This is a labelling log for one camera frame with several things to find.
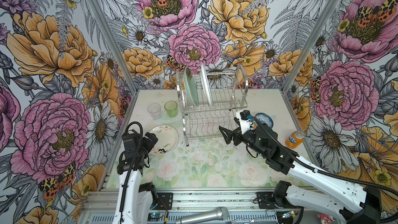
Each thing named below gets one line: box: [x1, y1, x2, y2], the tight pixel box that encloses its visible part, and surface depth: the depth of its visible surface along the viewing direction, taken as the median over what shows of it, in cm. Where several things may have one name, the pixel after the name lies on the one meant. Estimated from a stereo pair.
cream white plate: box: [148, 124, 179, 157], surface depth 96 cm
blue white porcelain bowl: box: [254, 112, 274, 129], surface depth 101 cm
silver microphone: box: [175, 206, 230, 224], surface depth 70 cm
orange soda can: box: [285, 130, 306, 149], surface depth 87 cm
